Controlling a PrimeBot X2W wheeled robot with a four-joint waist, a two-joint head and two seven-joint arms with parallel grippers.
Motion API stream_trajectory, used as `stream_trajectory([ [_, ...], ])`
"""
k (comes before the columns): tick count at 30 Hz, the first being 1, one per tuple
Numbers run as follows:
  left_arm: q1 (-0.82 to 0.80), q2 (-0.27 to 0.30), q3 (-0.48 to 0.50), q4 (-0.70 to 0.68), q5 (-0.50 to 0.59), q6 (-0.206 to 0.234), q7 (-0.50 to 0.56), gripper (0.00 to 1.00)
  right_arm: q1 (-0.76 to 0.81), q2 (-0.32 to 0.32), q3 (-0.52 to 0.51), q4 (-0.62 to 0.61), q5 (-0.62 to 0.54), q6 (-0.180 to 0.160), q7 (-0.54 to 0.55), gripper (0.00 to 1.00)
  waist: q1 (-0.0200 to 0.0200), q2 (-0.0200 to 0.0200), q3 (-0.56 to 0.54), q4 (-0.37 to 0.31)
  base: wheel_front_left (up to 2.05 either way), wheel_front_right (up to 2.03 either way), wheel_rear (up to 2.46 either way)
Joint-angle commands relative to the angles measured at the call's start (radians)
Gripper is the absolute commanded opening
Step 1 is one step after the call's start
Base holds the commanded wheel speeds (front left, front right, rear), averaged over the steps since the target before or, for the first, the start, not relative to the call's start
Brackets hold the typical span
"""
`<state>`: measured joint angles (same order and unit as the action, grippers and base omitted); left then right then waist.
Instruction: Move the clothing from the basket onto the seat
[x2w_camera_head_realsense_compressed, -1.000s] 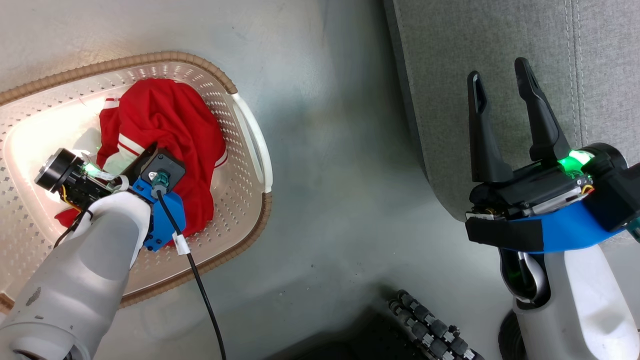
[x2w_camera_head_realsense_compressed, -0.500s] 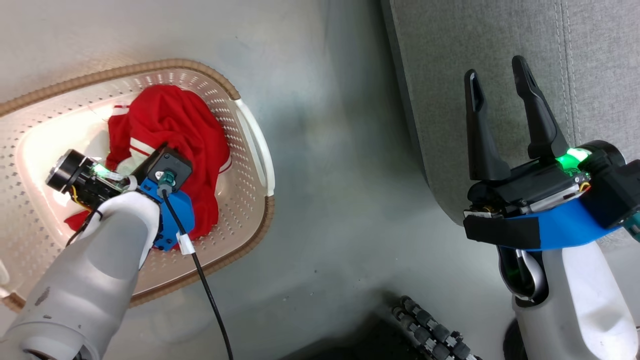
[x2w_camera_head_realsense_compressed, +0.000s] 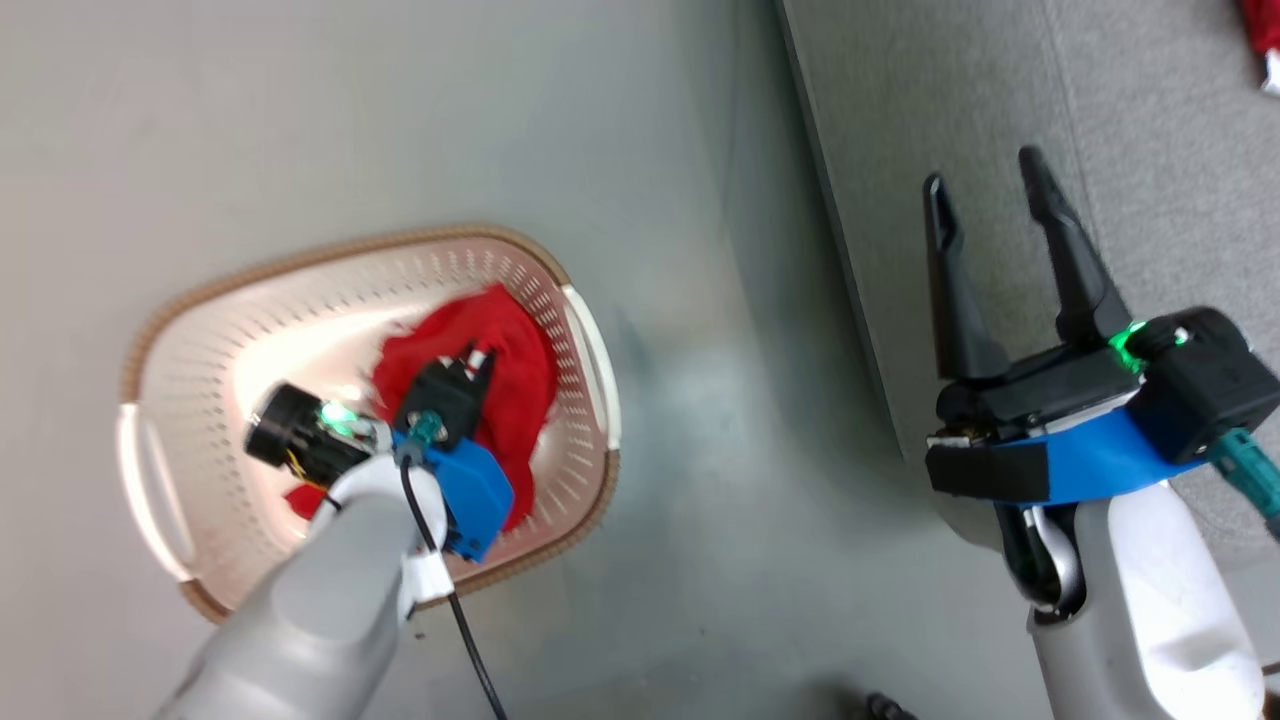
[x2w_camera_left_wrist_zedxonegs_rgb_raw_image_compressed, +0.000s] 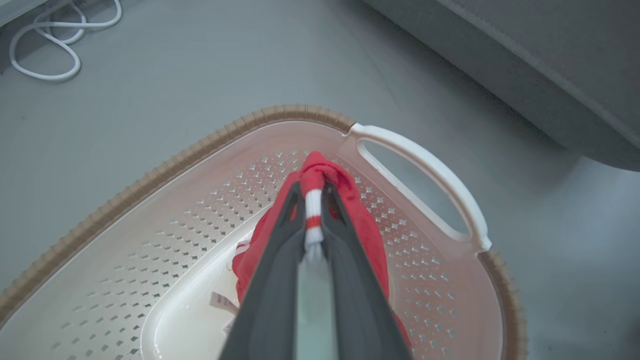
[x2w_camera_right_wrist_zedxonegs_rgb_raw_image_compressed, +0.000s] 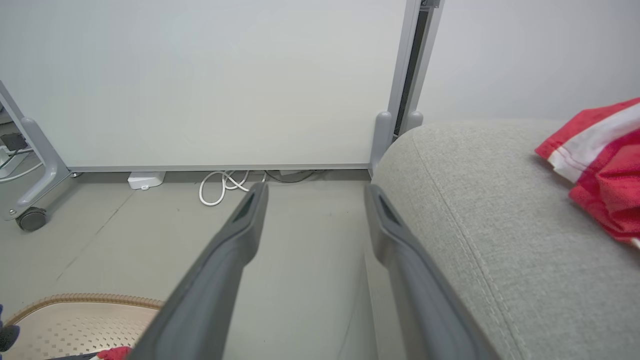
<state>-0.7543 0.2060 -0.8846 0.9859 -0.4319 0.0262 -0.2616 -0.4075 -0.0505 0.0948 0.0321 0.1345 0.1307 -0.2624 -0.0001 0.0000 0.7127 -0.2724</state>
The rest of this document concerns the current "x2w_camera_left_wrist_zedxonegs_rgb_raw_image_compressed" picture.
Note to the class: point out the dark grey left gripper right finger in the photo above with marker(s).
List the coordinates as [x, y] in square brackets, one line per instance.
[357, 295]

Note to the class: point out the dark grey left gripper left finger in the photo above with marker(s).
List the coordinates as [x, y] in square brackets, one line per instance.
[272, 290]

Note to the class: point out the red white garment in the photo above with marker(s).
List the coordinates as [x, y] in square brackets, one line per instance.
[367, 225]

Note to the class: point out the grey fabric sofa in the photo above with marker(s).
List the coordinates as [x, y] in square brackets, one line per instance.
[550, 65]

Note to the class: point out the beige plastic laundry basket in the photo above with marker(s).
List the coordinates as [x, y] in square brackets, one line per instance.
[165, 220]

